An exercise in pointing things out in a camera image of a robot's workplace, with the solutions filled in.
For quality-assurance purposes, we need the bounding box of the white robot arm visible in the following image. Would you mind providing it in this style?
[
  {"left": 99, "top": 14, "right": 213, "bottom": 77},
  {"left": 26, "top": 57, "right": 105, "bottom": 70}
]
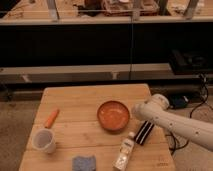
[{"left": 132, "top": 94, "right": 213, "bottom": 151}]

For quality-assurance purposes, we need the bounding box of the orange ceramic bowl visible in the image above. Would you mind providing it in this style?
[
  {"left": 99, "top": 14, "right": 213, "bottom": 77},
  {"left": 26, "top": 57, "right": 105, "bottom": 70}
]
[{"left": 97, "top": 101, "right": 130, "bottom": 132}]

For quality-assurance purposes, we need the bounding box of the wooden table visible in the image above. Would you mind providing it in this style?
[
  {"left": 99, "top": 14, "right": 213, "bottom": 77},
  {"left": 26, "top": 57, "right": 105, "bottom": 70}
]
[{"left": 18, "top": 83, "right": 177, "bottom": 171}]

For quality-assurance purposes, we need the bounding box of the orange carrot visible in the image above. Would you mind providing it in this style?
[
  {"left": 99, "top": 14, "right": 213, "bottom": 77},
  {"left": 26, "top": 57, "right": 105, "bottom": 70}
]
[{"left": 44, "top": 109, "right": 60, "bottom": 128}]

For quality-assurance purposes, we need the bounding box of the black white striped box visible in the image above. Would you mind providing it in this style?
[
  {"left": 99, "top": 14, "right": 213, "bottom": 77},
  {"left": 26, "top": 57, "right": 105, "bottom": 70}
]
[{"left": 134, "top": 121, "right": 154, "bottom": 145}]

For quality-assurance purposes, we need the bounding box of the white plastic bottle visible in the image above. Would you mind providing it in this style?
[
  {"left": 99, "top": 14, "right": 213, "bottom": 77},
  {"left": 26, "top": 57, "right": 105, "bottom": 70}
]
[{"left": 113, "top": 132, "right": 135, "bottom": 171}]

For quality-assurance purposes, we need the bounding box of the black equipment box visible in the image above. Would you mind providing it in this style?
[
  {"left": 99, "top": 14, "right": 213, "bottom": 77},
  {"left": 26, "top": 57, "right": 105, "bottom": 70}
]
[{"left": 169, "top": 50, "right": 213, "bottom": 75}]

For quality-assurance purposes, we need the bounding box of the blue sponge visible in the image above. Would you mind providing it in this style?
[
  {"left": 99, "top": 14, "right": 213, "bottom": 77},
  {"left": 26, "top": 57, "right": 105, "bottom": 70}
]
[{"left": 72, "top": 156, "right": 96, "bottom": 171}]

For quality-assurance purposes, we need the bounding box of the white plastic cup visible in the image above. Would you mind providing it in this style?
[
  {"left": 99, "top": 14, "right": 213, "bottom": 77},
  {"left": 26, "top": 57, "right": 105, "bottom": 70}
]
[{"left": 32, "top": 129, "right": 56, "bottom": 154}]

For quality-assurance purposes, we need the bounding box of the black cable on floor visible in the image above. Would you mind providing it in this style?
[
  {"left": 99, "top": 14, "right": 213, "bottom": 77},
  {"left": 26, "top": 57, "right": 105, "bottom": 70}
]
[{"left": 164, "top": 73, "right": 213, "bottom": 156}]

